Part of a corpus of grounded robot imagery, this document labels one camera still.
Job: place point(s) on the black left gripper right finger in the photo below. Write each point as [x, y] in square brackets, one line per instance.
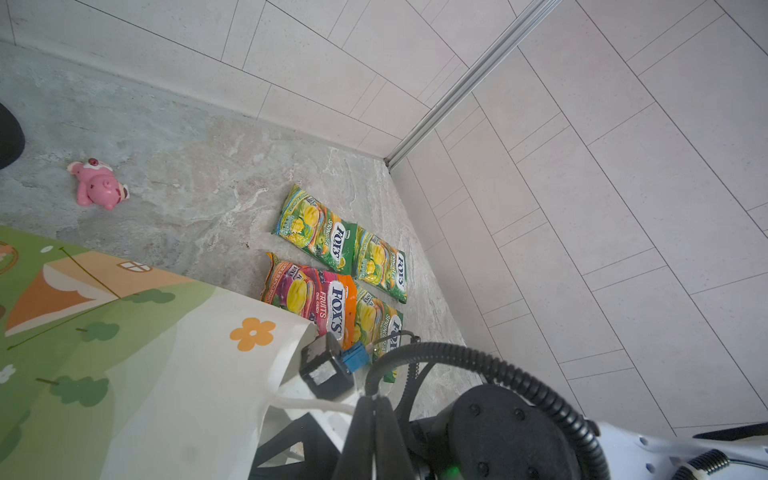
[391, 455]

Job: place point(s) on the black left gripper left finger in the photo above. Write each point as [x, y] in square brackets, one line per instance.
[356, 459]

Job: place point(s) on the yellow green Fox's candy packet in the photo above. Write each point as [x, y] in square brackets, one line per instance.
[375, 320]

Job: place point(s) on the orange Fox's candy packet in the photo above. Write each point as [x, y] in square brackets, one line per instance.
[324, 298]

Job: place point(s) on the white paper bag green print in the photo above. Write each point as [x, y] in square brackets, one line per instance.
[113, 369]

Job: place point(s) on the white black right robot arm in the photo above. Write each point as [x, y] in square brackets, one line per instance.
[513, 426]

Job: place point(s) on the small pink pig toy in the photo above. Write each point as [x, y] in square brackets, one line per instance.
[97, 184]

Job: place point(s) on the glitter microphone on black stand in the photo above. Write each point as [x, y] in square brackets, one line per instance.
[12, 138]

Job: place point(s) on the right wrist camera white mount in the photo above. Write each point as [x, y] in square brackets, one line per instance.
[327, 369]

